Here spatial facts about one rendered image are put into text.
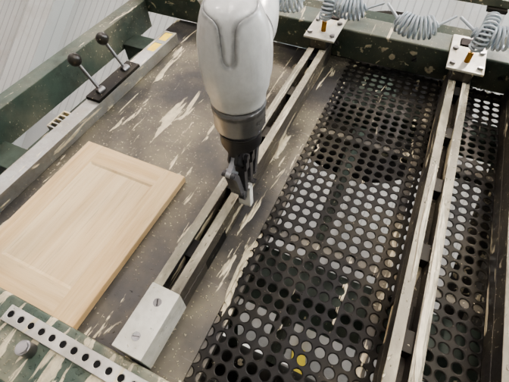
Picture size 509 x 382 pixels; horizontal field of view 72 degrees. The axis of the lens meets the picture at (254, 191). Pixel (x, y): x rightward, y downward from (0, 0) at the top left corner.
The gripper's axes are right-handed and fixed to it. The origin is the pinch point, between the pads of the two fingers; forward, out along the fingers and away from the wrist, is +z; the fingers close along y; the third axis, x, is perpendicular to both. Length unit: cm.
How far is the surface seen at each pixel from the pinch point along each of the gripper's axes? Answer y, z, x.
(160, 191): -3.6, 6.5, 21.7
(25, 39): 169, 129, 340
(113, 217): -14.3, 6.8, 27.8
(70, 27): 211, 133, 321
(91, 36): 42, 3, 81
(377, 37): 72, -1, -12
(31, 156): -9, 4, 58
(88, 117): 9, 5, 55
